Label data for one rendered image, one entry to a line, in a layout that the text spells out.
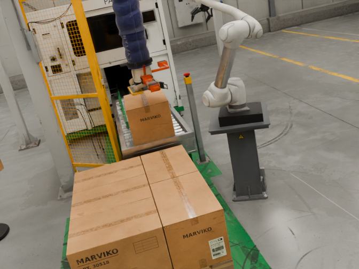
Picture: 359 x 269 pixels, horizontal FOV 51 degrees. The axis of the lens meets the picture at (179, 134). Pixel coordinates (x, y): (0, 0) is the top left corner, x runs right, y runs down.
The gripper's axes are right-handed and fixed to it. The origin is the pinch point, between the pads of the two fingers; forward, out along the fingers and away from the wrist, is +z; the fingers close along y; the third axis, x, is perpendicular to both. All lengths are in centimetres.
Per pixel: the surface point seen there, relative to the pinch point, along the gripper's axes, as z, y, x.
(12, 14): 58, -161, 46
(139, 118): 69, -47, -59
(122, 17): 5, -67, 0
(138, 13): 2, -54, 3
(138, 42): 18, -53, -14
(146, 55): 27, -44, -20
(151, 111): 63, -36, -55
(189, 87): 83, 14, -10
